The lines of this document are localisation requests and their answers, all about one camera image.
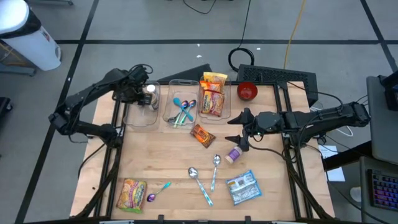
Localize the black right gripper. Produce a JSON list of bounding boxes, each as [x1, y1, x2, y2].
[[224, 107, 286, 152]]

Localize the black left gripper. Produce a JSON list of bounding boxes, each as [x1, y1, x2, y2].
[[119, 77, 153, 107]]

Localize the blue plastic spoon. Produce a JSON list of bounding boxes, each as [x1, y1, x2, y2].
[[172, 97, 195, 122]]

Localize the red ramen packet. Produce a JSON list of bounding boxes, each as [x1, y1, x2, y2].
[[200, 90, 225, 118]]

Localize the orange snack packet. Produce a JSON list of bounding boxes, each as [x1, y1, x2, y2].
[[189, 123, 216, 149]]

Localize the purple spoon teal handle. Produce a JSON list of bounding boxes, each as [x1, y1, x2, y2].
[[146, 181, 172, 203], [173, 100, 189, 128]]

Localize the orange ramen packet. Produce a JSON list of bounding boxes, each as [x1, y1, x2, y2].
[[200, 80, 223, 93]]

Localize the yellow Maruchan ramen packet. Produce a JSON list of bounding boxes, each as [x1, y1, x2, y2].
[[203, 72, 228, 85]]

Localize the blue ramen packet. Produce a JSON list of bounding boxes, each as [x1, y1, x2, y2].
[[226, 170, 262, 206]]

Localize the silver spoon striped handle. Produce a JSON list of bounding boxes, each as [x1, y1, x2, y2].
[[210, 153, 222, 192], [188, 167, 215, 207]]

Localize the clear plastic bin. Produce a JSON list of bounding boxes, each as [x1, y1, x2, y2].
[[198, 75, 233, 124], [123, 80, 161, 130], [163, 79, 200, 130]]

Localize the purple label spice jar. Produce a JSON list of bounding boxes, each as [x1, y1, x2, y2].
[[224, 145, 244, 165]]

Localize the red bowl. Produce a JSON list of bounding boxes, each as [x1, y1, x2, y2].
[[237, 82, 259, 101]]

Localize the black wedge panel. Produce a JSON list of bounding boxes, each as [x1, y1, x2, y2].
[[160, 63, 215, 83]]

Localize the black perforated panel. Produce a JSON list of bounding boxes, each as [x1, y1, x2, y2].
[[236, 64, 319, 106]]

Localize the yellow green ramen packet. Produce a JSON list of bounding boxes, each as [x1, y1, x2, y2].
[[116, 178, 147, 214]]

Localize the white paper sheet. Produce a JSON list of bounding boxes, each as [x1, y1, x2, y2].
[[317, 144, 346, 183]]

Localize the black support beam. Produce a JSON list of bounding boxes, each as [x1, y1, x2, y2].
[[322, 141, 373, 172]]

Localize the white trash bin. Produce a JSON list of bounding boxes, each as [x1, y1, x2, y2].
[[0, 0, 62, 72]]

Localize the white computer mouse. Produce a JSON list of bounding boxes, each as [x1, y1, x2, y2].
[[349, 186, 362, 203]]

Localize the grey keyboard table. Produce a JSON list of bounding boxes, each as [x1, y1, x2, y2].
[[359, 155, 398, 224]]

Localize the grey desk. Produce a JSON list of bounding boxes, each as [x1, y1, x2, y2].
[[366, 75, 398, 166]]

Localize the black device on desk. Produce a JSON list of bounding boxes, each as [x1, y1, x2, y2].
[[378, 70, 398, 112]]

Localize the backlit keyboard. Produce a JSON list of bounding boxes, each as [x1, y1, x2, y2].
[[368, 169, 398, 212]]

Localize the black coiled cable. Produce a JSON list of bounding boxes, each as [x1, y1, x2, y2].
[[228, 0, 255, 73]]

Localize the black cable loop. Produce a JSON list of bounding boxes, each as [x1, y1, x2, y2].
[[182, 0, 213, 15]]

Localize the yellow cable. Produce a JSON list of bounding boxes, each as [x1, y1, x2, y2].
[[283, 0, 306, 70]]

